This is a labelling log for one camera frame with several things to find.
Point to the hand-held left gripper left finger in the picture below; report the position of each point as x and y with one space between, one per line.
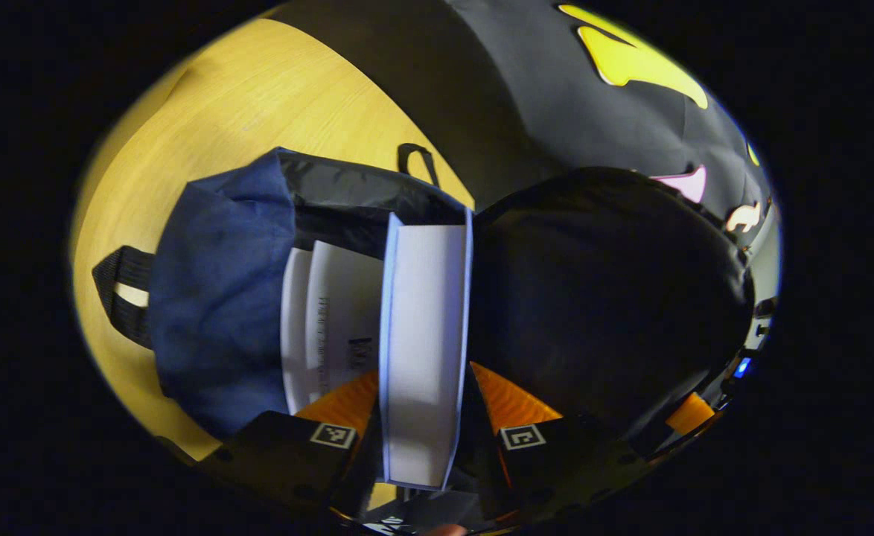
288 454

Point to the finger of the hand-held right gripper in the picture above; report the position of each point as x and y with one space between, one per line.
690 413

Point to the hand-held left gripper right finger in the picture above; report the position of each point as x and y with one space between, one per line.
556 469

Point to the white triangle-patterned book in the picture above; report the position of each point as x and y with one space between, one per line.
333 313

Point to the blue schoolbag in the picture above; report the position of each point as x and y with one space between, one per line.
221 298

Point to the grey blue-edged book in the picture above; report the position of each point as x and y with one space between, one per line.
426 335

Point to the black backdrop cloth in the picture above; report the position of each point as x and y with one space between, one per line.
556 112

